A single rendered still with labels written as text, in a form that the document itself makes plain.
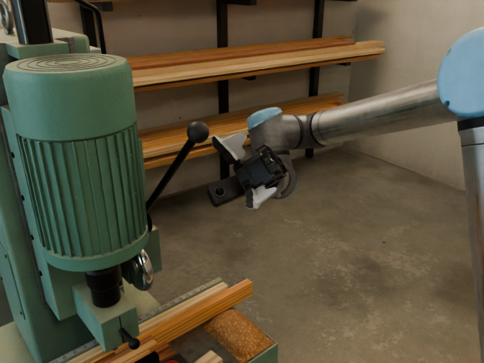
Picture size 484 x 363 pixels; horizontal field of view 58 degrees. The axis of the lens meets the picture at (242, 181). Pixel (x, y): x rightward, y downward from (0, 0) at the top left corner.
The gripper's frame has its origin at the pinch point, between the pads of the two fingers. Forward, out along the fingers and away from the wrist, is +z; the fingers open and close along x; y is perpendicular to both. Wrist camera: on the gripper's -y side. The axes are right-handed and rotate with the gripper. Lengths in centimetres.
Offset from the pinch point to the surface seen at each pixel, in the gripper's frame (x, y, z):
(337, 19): -149, 79, -323
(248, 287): 19.2, -16.7, -30.5
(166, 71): -117, -45, -166
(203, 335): 23.7, -27.1, -18.2
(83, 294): 5.5, -35.8, 1.7
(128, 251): 5.0, -18.0, 10.9
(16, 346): 5, -71, -15
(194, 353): 25.8, -28.5, -13.5
